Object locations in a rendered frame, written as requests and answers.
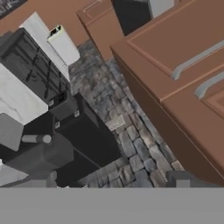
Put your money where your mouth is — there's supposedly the dark appliance with grey panel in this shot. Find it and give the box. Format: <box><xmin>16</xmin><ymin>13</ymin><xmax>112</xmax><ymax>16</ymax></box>
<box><xmin>111</xmin><ymin>0</ymin><xmax>177</xmax><ymax>37</ymax></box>

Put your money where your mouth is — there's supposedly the grey drawer handle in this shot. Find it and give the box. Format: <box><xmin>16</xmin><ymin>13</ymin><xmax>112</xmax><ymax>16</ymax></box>
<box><xmin>171</xmin><ymin>39</ymin><xmax>224</xmax><ymax>81</ymax></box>
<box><xmin>193</xmin><ymin>71</ymin><xmax>224</xmax><ymax>100</ymax></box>

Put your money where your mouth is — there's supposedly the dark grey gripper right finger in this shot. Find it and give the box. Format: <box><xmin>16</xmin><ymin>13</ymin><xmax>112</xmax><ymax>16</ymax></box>
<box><xmin>165</xmin><ymin>170</ymin><xmax>221</xmax><ymax>188</ymax></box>

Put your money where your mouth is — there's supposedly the grey cupboard handle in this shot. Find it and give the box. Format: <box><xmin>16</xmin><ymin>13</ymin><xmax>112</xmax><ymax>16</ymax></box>
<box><xmin>82</xmin><ymin>0</ymin><xmax>103</xmax><ymax>13</ymax></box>

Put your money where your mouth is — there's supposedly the brown drawer front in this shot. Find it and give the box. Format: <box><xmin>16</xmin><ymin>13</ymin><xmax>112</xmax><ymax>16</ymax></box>
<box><xmin>109</xmin><ymin>0</ymin><xmax>224</xmax><ymax>103</ymax></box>
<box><xmin>160</xmin><ymin>57</ymin><xmax>224</xmax><ymax>176</ymax></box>

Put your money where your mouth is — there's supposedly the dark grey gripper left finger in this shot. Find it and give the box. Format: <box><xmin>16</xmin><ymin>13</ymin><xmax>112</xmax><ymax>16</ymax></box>
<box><xmin>4</xmin><ymin>170</ymin><xmax>58</xmax><ymax>188</ymax></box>

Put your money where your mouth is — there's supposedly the brown cupboard door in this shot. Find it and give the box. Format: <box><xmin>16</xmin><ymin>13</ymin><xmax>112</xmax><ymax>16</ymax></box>
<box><xmin>75</xmin><ymin>0</ymin><xmax>127</xmax><ymax>63</ymax></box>

